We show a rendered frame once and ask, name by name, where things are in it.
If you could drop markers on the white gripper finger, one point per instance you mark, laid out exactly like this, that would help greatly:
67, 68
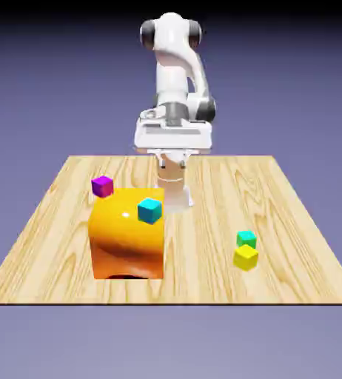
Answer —
183, 160
161, 161

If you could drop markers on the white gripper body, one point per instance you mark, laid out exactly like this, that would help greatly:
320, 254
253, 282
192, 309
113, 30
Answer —
174, 139

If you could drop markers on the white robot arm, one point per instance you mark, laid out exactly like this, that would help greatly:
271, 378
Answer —
171, 80

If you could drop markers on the small cyan cube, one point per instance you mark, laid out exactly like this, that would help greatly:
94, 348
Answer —
149, 210

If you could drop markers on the small purple cube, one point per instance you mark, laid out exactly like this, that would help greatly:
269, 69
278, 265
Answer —
102, 186

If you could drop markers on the small green cube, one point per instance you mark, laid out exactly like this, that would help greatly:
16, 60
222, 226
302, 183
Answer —
246, 237

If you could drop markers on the small yellow cube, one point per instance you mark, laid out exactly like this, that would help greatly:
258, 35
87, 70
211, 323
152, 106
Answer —
245, 257

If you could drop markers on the large orange box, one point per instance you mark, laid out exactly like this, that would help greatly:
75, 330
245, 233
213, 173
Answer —
123, 237

